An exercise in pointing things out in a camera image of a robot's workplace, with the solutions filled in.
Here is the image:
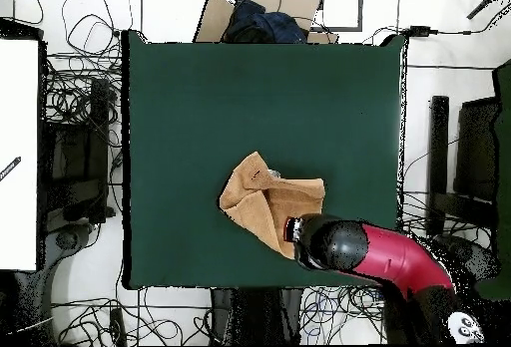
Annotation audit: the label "black flat panel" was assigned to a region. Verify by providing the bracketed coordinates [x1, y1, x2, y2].
[454, 96, 501, 205]

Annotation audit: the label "black tripod leg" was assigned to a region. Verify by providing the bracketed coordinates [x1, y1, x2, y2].
[465, 0, 511, 22]

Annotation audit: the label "brown cardboard box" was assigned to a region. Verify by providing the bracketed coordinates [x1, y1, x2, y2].
[193, 0, 339, 45]

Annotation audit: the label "dark green table cloth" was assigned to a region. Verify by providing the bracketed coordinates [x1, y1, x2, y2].
[121, 29, 409, 291]

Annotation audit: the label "black upright post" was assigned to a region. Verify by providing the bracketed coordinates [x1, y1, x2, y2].
[425, 95, 451, 237]

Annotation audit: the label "dark blue garment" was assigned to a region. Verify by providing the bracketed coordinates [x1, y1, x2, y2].
[222, 0, 309, 45]

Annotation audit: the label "black rectangular frame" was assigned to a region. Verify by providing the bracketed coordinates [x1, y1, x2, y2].
[304, 0, 365, 34]

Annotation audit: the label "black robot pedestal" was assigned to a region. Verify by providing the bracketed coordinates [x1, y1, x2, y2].
[210, 287, 304, 345]

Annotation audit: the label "white flat panel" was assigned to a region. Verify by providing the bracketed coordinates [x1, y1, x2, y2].
[0, 37, 42, 272]

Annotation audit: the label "tangled black cables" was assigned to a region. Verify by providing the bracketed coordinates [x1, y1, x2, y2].
[50, 285, 214, 347]
[42, 0, 136, 126]
[299, 189, 495, 345]

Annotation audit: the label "grey round base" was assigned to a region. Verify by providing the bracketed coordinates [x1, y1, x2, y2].
[43, 221, 96, 269]
[433, 233, 501, 283]

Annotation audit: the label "black equipment stand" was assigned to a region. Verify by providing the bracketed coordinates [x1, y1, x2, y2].
[41, 77, 120, 225]

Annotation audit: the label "orange-brown terry towel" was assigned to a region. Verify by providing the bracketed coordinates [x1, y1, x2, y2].
[218, 151, 327, 261]

